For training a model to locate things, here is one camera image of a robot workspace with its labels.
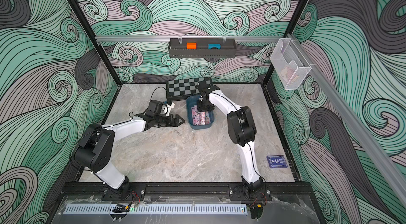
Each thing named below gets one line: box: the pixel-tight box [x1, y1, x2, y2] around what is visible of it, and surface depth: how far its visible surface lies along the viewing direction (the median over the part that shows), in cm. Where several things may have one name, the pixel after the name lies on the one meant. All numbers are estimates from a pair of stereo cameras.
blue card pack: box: [266, 154, 289, 169], surface depth 83 cm
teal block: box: [207, 43, 221, 50], surface depth 96 cm
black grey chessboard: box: [165, 77, 214, 102], surface depth 116 cm
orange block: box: [186, 42, 198, 50], surface depth 96 cm
